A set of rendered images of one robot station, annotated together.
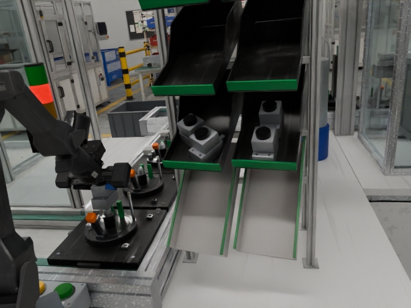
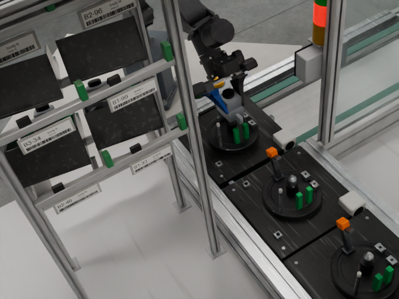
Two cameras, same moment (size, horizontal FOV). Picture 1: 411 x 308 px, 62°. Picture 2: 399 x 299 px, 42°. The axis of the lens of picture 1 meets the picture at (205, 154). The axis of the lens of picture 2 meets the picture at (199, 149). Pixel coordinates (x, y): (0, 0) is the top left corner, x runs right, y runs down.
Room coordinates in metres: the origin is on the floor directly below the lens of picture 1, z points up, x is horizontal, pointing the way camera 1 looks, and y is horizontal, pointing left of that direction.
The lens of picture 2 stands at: (1.53, -0.37, 1.99)
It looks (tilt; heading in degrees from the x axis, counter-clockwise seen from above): 47 degrees down; 144
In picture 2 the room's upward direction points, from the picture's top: 10 degrees counter-clockwise
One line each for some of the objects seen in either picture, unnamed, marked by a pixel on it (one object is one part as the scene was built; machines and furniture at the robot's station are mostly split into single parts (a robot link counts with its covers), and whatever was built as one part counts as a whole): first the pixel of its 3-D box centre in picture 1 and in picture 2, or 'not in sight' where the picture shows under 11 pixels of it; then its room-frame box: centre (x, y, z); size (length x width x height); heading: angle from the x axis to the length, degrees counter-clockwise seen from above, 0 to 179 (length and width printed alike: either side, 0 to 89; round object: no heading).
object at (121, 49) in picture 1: (149, 64); not in sight; (9.27, 1.24, 0.58); 3.40 x 0.20 x 1.15; 168
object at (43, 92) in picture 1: (41, 93); (325, 10); (0.95, 0.43, 1.33); 0.05 x 0.05 x 0.05
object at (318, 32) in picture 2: (46, 110); (323, 29); (0.95, 0.43, 1.28); 0.05 x 0.05 x 0.05
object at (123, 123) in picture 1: (151, 118); not in sight; (2.93, 0.45, 0.73); 0.62 x 0.42 x 0.23; 78
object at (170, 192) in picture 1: (142, 176); (292, 186); (1.05, 0.22, 1.01); 0.24 x 0.24 x 0.13; 78
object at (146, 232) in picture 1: (112, 234); (233, 137); (0.80, 0.27, 0.96); 0.24 x 0.24 x 0.02; 78
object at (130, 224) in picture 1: (111, 228); (232, 133); (0.80, 0.27, 0.98); 0.14 x 0.14 x 0.02
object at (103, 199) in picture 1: (104, 190); (231, 104); (0.81, 0.27, 1.09); 0.08 x 0.04 x 0.07; 168
